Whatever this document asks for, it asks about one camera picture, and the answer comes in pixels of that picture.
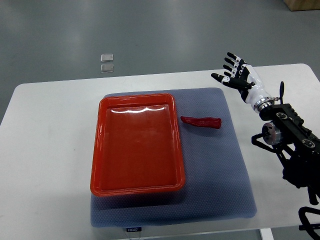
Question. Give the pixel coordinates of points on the red plastic tray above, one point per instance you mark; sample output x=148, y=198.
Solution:
x=137, y=147

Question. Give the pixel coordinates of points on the black table control panel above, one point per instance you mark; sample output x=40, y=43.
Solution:
x=133, y=229

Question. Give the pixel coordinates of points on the red pepper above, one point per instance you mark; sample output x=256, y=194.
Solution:
x=205, y=122

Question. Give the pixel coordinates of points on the white table leg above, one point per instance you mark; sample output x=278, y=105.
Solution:
x=266, y=234

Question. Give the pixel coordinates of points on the cardboard box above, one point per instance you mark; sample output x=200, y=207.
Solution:
x=302, y=5

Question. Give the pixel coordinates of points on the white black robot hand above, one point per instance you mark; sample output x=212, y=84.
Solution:
x=242, y=76

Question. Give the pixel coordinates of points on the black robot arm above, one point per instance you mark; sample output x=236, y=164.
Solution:
x=298, y=150

